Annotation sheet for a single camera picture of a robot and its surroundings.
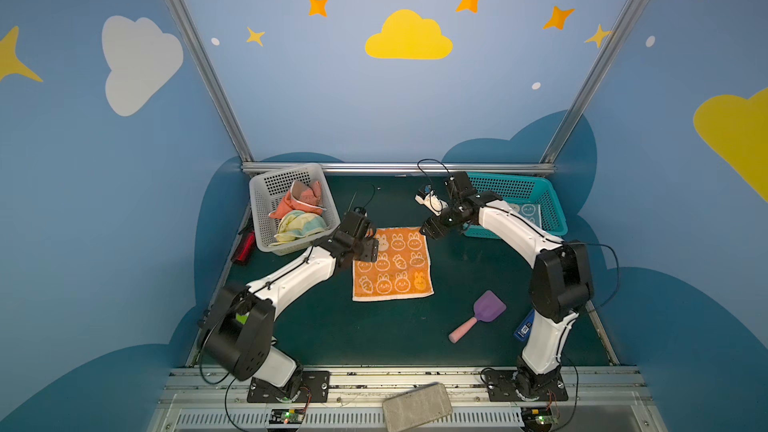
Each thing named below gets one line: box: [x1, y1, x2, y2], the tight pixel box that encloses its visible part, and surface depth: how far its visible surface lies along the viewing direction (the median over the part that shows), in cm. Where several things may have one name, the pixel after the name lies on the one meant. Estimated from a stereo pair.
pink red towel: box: [268, 180, 327, 220], surface depth 107 cm
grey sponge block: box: [382, 382, 453, 432], surface depth 70 cm
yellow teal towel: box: [269, 210, 327, 246], surface depth 101 cm
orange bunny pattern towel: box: [352, 227, 435, 302], surface depth 97 cm
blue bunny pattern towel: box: [507, 202, 542, 229], surface depth 110 cm
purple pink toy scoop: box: [448, 290, 507, 344], surface depth 89 cm
